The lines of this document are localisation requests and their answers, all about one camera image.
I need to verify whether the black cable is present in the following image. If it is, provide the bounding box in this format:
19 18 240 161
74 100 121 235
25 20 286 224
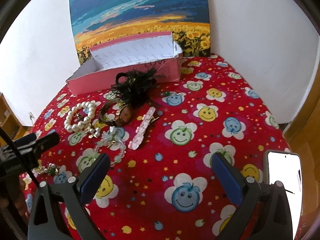
0 127 41 188

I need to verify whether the black feather hair accessory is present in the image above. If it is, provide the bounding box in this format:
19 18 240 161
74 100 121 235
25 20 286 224
111 67 157 109

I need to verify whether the pink hair clip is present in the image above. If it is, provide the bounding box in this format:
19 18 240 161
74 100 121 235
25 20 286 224
128 107 156 150

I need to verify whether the pale green bead bracelet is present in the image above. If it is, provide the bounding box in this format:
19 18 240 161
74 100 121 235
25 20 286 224
93 126 127 167

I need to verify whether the pink cardboard box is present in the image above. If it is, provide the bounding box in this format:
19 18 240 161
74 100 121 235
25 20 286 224
66 31 183 95

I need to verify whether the white pearl bracelet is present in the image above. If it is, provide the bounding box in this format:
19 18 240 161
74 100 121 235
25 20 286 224
63 101 101 139

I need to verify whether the small pearl green brooch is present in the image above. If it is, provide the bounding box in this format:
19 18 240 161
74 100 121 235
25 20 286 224
33 159 60 176

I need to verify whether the sunflower field painting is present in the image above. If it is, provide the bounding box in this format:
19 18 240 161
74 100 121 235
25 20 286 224
69 0 210 64

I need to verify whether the white smartphone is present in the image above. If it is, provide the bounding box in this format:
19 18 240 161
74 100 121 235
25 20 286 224
264 149 303 237

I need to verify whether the wooden shelf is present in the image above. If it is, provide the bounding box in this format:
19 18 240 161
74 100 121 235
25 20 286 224
0 93 31 141

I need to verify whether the red smiley flower cloth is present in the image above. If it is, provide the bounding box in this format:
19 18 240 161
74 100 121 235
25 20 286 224
21 53 292 240

